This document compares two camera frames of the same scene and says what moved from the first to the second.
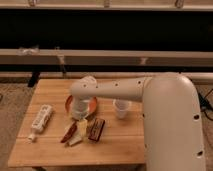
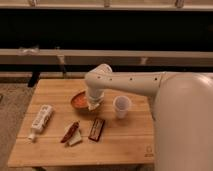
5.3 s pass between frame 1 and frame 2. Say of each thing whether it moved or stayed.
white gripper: moved
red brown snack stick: stayed
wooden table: stayed
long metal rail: stayed
